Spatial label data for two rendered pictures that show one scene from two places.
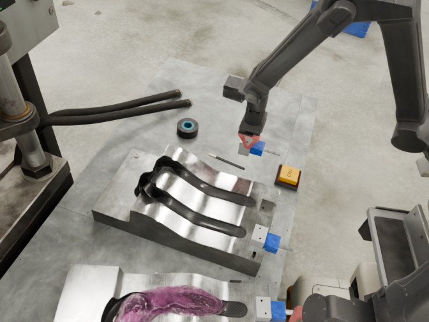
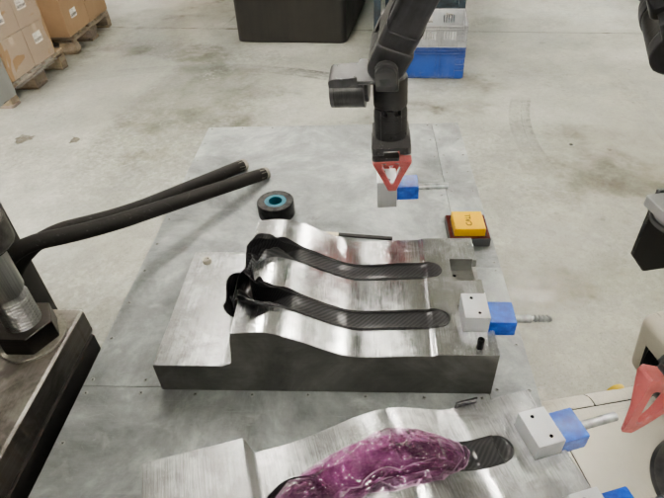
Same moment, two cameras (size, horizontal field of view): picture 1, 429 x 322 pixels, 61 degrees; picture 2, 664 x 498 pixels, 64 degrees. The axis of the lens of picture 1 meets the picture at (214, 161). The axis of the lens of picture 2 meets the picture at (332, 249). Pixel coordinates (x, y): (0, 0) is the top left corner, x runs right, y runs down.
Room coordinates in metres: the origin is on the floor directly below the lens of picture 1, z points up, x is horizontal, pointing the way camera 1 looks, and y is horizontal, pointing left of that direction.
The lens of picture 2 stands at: (0.01, 0.11, 1.48)
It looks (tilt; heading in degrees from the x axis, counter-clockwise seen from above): 40 degrees down; 353
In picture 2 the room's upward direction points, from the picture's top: 3 degrees counter-clockwise
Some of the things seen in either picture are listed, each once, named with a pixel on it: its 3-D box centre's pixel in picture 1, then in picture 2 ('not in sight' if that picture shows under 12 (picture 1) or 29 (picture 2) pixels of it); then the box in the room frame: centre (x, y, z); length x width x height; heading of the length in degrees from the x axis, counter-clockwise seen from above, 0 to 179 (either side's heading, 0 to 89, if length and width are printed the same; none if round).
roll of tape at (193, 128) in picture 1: (187, 128); (276, 207); (0.97, 0.12, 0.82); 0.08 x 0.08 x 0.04
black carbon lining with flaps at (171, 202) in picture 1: (193, 195); (333, 281); (0.60, 0.04, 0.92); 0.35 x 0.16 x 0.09; 78
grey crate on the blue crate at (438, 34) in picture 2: not in sight; (422, 28); (3.70, -1.05, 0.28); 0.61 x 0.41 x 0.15; 71
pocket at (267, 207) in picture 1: (266, 211); (463, 278); (0.62, -0.18, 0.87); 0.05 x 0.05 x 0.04; 78
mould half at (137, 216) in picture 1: (189, 200); (325, 298); (0.62, 0.06, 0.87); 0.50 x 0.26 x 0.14; 78
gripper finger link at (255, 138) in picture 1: (250, 135); (391, 164); (0.81, -0.10, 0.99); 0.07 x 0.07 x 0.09; 78
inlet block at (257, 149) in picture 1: (260, 148); (412, 187); (0.81, -0.14, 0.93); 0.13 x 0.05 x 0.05; 78
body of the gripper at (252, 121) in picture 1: (254, 114); (390, 124); (0.82, -0.10, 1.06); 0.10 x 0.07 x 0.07; 168
